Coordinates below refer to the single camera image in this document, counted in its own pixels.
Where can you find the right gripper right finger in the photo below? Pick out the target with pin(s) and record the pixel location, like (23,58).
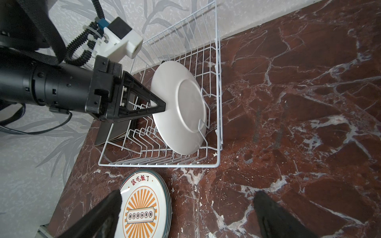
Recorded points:
(275,221)

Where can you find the white wire dish rack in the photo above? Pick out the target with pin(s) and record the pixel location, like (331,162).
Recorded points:
(193,42)

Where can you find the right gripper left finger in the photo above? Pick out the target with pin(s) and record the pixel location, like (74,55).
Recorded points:
(99,222)

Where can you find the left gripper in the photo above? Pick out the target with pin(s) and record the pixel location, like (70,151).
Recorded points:
(114,95)

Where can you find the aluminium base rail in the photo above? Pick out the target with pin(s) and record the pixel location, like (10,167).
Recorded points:
(43,232)

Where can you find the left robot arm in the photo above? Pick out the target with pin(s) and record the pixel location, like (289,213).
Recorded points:
(85,76)

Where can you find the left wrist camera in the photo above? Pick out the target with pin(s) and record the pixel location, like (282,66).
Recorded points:
(118,40)

